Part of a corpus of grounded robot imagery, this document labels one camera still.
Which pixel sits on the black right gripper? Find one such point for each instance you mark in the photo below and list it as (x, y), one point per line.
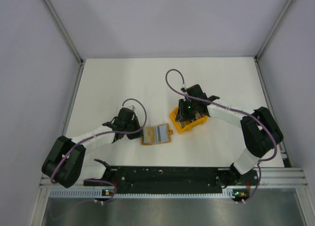
(182, 114)

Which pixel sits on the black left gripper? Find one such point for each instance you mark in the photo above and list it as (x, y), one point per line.
(138, 134)

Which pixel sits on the yellow plastic bin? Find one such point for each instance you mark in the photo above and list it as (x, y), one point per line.
(177, 125)

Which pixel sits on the yellow leather card holder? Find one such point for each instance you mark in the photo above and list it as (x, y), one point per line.
(155, 135)

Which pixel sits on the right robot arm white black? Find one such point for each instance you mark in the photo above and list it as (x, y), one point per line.
(260, 131)

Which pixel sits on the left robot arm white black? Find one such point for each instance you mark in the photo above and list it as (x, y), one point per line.
(66, 162)

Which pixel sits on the credit cards in bin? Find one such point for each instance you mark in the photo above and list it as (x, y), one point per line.
(193, 122)

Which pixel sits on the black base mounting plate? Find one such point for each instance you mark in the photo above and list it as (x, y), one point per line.
(171, 188)

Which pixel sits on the metal sheet front panel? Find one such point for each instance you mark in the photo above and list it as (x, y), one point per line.
(267, 208)

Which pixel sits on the grey slotted cable duct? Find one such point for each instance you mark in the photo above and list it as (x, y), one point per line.
(107, 193)

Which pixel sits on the aluminium frame post left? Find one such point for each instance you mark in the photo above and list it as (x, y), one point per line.
(62, 30)

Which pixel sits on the aluminium frame post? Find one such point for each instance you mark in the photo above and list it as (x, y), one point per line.
(62, 30)
(275, 27)

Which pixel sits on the aluminium frame rail front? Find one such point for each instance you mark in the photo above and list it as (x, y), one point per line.
(222, 177)

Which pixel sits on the aluminium frame post right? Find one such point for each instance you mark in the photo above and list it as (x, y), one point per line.
(275, 27)

